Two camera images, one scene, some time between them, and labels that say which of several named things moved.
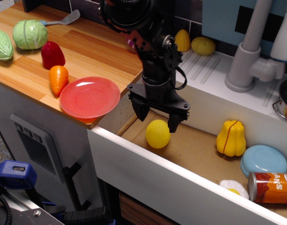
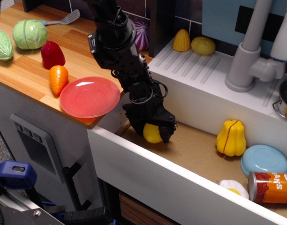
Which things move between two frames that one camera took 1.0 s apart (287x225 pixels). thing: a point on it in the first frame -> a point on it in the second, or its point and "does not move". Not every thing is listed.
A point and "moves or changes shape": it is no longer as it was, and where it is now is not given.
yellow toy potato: (203, 45) does not move
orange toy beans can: (270, 187) does not move
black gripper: (161, 95) -> (152, 112)
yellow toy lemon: (157, 134) moves or changes shape
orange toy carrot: (58, 77) does not move
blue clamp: (14, 175) does not move
